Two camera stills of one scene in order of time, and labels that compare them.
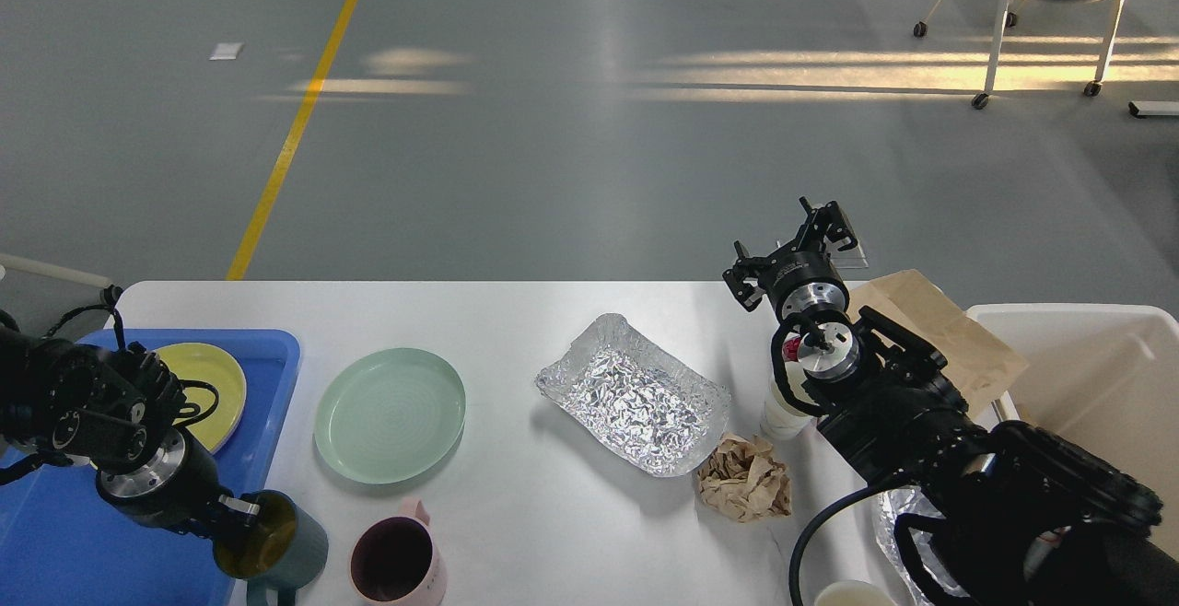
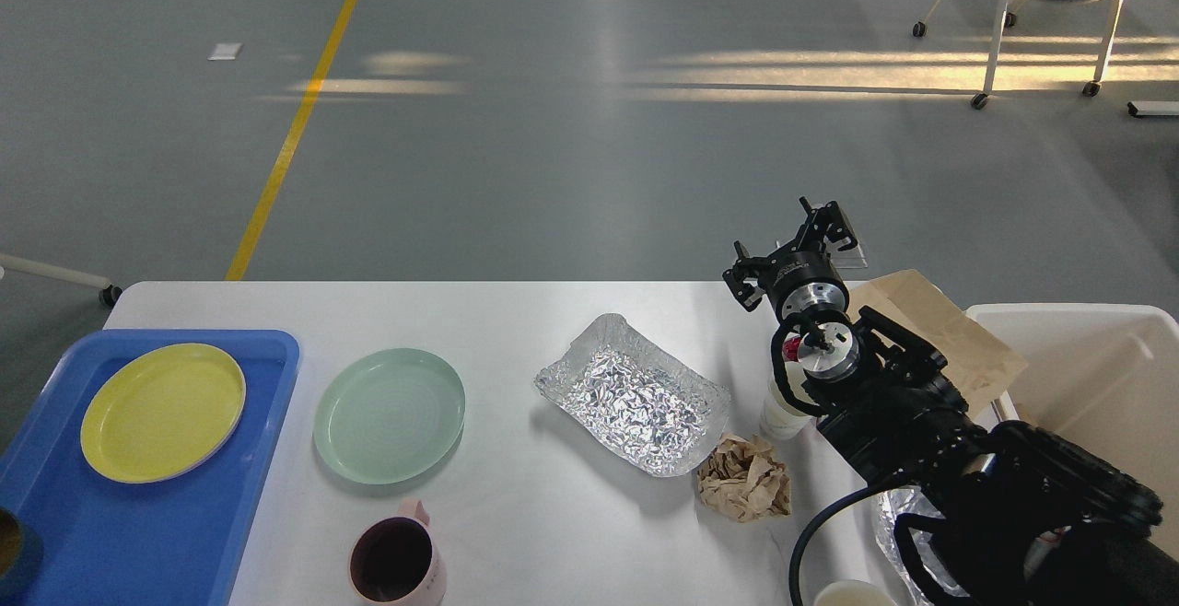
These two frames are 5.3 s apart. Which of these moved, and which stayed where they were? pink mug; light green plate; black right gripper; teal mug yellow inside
Moved: teal mug yellow inside
Stayed: black right gripper; pink mug; light green plate
